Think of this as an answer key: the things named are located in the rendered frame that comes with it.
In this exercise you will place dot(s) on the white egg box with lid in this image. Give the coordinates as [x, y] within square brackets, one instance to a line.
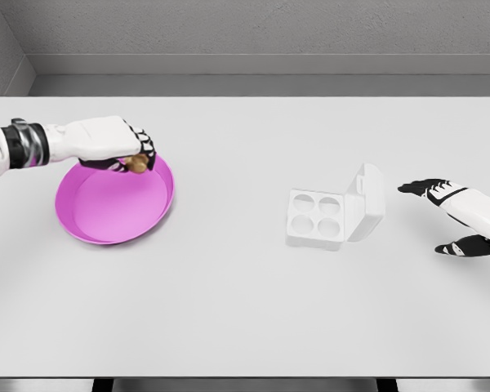
[315, 218]

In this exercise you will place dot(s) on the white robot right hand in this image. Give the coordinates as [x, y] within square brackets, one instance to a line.
[477, 212]

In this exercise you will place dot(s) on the pink round plate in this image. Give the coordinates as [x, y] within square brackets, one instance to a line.
[114, 204]

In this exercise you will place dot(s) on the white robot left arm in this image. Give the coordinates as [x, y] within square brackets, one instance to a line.
[24, 143]

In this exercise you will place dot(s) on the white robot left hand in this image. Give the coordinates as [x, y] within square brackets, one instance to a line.
[102, 139]

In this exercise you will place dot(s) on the brown egg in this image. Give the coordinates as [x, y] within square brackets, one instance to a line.
[137, 165]

